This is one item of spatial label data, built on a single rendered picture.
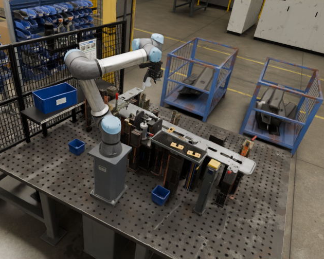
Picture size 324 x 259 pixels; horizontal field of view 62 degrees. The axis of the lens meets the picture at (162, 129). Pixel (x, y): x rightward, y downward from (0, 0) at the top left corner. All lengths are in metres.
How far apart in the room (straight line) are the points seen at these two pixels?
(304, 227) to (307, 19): 7.32
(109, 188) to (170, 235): 0.51
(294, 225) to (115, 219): 2.03
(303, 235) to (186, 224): 1.63
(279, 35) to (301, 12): 0.84
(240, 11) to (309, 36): 2.22
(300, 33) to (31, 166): 8.75
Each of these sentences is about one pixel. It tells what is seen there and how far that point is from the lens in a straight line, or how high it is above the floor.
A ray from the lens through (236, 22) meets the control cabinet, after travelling 9.83.
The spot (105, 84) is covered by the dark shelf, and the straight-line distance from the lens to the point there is 2.75.
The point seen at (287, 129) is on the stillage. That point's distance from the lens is 4.55.
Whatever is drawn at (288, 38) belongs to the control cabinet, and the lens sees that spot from 9.78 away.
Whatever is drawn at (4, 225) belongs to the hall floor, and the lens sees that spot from 2.92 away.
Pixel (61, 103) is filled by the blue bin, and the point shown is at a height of 1.08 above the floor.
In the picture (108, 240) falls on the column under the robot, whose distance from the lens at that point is 2.25.
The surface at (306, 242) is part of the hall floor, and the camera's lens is 3.25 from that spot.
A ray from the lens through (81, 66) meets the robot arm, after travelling 1.43.
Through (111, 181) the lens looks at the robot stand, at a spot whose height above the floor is 0.92.
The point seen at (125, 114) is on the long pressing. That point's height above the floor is 1.00.
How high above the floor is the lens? 2.25
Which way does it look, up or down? 35 degrees down
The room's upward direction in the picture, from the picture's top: 9 degrees clockwise
